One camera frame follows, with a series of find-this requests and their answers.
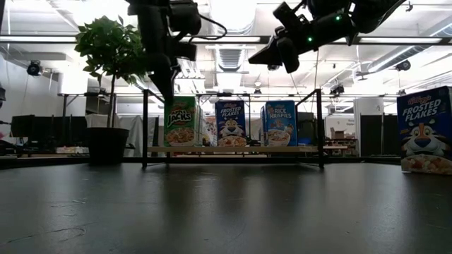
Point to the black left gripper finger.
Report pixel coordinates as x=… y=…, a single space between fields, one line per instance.
x=166 y=84

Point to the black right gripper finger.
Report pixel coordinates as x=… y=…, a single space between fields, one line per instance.
x=266 y=54

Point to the Apple Jacks cereal box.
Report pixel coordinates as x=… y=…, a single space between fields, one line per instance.
x=180 y=120

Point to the Frosted Flakes cereal box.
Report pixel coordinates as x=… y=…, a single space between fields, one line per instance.
x=423 y=123
x=230 y=123

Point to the wooden shelf board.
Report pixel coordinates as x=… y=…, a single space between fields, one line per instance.
x=247 y=149

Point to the ceiling air vent grille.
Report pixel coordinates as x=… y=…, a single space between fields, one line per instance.
x=229 y=56

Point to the green leafy potted tree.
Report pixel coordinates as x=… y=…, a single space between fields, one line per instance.
x=109 y=46

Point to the black cabinet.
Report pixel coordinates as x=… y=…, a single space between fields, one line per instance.
x=307 y=128

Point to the black plant pot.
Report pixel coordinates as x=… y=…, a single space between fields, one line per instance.
x=107 y=146

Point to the round black ceiling device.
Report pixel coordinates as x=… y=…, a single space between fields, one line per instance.
x=403 y=65

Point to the brown cardboard box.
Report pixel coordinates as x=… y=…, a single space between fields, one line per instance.
x=339 y=134

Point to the black partition panels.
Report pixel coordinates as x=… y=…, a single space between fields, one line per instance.
x=370 y=135

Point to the black monitors and desk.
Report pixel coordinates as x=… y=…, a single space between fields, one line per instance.
x=46 y=130

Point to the black overhead camera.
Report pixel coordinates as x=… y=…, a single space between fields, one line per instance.
x=272 y=67

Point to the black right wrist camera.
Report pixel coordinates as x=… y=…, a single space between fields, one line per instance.
x=289 y=16

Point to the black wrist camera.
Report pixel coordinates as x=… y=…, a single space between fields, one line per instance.
x=185 y=17
x=289 y=16

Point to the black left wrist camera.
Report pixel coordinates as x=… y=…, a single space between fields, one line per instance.
x=185 y=17

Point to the white wall unit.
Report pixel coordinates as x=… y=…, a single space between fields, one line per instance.
x=72 y=83

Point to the black metal shelf frame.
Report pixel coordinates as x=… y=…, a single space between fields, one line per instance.
x=319 y=134

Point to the black table edge rail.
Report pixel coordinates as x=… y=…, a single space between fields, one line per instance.
x=229 y=160

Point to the round black wall device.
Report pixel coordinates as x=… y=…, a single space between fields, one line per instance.
x=34 y=68

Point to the black overhead frame bar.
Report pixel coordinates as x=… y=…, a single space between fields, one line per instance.
x=447 y=40

